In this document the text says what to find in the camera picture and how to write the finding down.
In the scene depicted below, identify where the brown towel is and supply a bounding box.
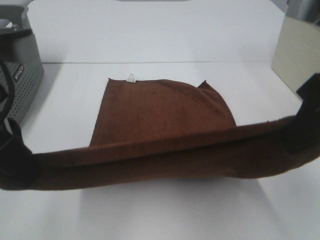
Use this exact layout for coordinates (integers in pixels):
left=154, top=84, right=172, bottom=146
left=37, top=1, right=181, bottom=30
left=0, top=72, right=320, bottom=191

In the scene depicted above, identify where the beige fabric storage box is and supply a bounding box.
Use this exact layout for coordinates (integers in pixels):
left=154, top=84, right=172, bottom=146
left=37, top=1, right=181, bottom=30
left=271, top=16, right=320, bottom=100

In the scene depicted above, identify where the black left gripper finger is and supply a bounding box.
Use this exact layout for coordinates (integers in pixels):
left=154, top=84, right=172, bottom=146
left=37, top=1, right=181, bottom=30
left=0, top=119, right=42, bottom=188

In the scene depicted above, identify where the grey perforated plastic basket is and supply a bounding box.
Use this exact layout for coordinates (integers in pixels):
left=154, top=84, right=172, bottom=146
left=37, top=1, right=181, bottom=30
left=0, top=4, right=44, bottom=124

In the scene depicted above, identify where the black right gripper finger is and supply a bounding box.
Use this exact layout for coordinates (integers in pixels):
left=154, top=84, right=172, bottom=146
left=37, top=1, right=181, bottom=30
left=283, top=74, right=320, bottom=154

